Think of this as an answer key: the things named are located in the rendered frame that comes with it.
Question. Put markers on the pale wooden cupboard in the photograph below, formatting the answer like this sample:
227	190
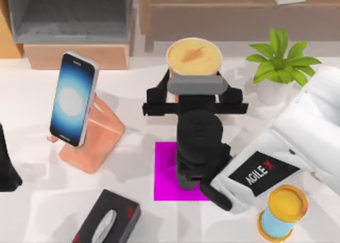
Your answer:
10	30

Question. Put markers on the black tissue box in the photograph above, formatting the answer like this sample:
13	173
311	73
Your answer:
106	221

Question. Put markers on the pale wooden drawer front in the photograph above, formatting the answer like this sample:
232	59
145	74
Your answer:
77	56

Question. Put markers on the blue can with yellow lid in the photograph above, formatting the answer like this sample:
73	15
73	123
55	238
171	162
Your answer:
285	213

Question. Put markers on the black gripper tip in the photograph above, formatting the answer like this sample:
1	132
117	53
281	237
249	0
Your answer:
6	163

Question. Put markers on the smartphone with blue screen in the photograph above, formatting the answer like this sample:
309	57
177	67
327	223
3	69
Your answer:
71	99

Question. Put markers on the brown wooden open shelf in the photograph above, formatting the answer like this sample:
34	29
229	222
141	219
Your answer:
225	17

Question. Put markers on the salmon-coloured phone stand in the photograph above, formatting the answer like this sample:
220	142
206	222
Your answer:
103	137

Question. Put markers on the magenta square mat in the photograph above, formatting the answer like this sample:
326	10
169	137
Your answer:
164	174

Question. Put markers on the green plant in white pot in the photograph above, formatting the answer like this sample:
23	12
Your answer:
281	60

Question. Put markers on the tan wooden cup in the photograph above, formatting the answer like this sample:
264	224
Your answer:
194	56

